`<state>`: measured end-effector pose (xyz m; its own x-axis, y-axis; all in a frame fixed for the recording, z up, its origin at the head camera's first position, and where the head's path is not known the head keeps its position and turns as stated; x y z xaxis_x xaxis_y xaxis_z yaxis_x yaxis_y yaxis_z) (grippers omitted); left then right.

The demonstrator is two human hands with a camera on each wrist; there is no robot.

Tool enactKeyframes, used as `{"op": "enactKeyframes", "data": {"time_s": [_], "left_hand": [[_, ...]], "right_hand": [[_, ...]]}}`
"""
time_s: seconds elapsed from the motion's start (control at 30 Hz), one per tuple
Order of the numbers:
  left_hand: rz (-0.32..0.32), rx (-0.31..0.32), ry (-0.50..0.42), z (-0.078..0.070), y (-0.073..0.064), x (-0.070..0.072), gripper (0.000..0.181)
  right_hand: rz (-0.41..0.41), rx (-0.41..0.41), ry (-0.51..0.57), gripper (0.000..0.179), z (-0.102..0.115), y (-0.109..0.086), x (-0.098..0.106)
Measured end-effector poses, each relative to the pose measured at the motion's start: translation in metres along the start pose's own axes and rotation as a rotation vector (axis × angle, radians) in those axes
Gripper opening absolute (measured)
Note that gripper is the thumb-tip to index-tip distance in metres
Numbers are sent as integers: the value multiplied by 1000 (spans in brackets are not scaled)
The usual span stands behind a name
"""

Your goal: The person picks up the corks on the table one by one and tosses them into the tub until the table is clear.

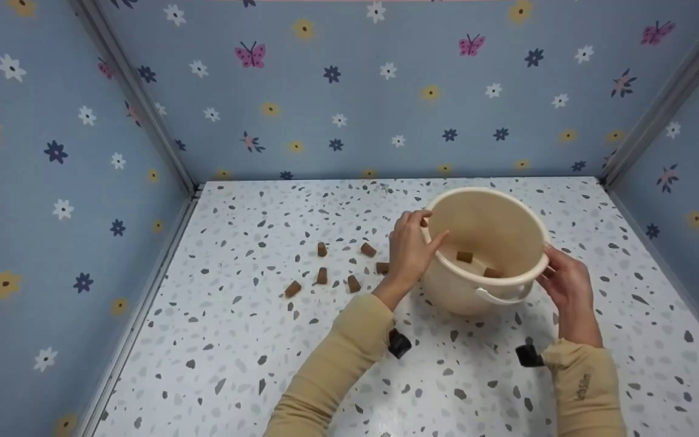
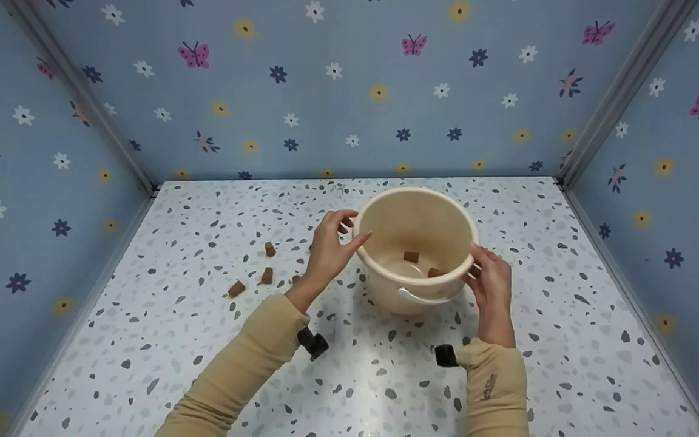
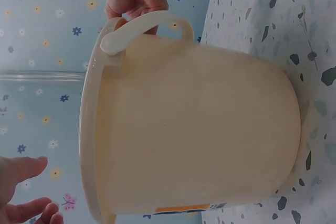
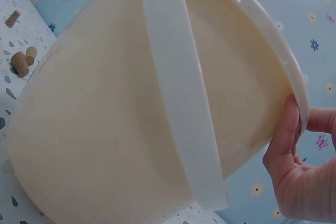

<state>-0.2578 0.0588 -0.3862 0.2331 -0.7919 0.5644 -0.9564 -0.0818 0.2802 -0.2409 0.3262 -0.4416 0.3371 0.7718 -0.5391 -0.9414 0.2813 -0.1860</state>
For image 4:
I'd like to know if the person's right hand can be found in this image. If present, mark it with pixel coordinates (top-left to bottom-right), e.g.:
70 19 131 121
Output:
263 93 336 224

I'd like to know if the cream plastic bucket with handle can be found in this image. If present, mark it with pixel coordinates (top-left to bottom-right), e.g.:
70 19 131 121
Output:
6 0 308 224

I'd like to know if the small cork stopper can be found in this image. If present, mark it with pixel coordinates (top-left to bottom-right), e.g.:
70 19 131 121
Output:
25 46 38 66
5 9 23 28

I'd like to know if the large cork stopper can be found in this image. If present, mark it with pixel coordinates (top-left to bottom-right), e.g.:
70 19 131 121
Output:
10 51 30 78

